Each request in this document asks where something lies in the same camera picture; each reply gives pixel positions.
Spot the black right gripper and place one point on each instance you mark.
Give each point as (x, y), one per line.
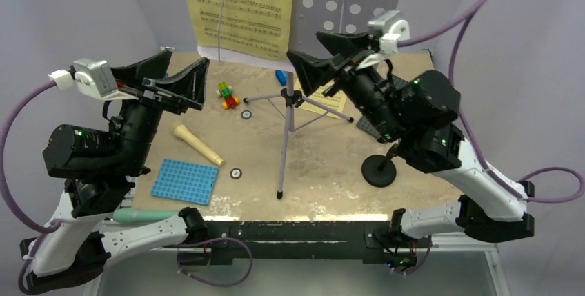
(312, 70)

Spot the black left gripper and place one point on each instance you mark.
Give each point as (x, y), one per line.
(187, 88)

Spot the cream yellow microphone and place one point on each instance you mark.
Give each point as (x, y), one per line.
(182, 132)

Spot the lilac tripod music stand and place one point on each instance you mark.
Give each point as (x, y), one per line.
(292, 99)

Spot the yellow sheet music page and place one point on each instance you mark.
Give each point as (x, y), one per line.
(336, 103)
(260, 28)

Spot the black desktop microphone stand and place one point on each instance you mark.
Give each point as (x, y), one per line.
(379, 170)

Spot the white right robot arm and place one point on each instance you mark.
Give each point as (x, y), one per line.
(418, 121)

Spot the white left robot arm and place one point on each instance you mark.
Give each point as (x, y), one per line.
(74, 252)

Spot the blue brick under stand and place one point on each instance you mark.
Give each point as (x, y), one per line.
(282, 77)

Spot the colourful toy brick car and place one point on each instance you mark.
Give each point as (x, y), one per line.
(227, 95)

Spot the dark grey studded baseplate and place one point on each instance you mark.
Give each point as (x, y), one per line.
(364, 125)

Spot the poker chip near car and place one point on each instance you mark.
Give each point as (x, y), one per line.
(246, 114)

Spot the light blue studded baseplate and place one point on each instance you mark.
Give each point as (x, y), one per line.
(185, 181)

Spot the poker chip front left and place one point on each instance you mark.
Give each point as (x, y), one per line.
(236, 173)

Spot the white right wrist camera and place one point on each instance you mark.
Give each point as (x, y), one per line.
(387, 30)

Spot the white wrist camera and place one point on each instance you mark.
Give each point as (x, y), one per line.
(387, 30)
(91, 78)

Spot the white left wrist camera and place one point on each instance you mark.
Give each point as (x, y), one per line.
(91, 78)

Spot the black front mounting rail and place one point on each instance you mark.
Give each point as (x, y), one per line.
(371, 242)

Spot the aluminium left frame rail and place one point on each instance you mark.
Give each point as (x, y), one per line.
(106, 159)

